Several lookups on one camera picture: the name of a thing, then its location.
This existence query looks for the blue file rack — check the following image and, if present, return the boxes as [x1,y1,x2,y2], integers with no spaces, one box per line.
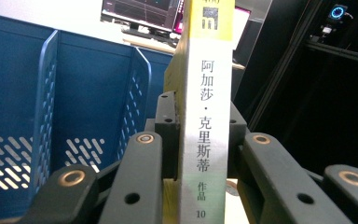
[0,11,174,224]

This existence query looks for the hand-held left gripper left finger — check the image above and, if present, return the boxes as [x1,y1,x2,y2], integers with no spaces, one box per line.
[154,91,182,181]

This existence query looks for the black metal frame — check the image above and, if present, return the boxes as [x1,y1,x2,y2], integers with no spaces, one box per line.
[247,0,358,133]

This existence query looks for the round dark table grommet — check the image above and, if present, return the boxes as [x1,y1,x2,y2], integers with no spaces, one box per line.
[226,179,241,198]

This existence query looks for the yellow book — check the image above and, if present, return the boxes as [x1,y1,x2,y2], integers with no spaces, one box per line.
[162,0,237,224]

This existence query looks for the device with blue ring light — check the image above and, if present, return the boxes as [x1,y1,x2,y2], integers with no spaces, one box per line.
[326,3,350,23]

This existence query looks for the dark computer monitor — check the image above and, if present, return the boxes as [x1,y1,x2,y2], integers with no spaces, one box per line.
[100,0,185,35]

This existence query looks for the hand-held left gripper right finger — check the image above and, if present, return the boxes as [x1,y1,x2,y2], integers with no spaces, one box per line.
[227,101,249,180]

